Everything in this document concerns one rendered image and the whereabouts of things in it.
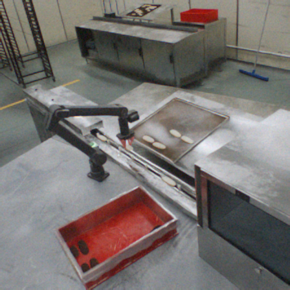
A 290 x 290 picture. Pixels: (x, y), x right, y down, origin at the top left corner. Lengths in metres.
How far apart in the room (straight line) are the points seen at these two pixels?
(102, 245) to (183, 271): 0.39
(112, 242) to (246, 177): 0.75
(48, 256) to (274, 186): 1.03
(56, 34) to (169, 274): 8.31
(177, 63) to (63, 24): 5.24
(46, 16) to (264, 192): 8.46
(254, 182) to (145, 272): 0.63
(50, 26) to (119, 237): 7.98
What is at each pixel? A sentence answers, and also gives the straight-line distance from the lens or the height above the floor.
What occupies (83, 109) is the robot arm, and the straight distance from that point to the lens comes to 1.69.
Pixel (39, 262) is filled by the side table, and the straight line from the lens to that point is 1.58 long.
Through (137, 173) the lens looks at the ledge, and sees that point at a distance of 1.81.
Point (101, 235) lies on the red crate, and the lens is 1.57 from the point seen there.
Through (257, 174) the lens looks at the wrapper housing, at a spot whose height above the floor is 1.30.
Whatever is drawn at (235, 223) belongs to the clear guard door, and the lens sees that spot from 1.10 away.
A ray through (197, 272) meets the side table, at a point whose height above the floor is 0.82.
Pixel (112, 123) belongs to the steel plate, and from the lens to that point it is 2.47.
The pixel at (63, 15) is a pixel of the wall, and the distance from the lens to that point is 9.27.
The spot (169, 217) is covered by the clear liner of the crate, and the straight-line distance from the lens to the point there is 1.46.
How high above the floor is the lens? 1.95
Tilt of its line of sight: 31 degrees down
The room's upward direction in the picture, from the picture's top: 9 degrees counter-clockwise
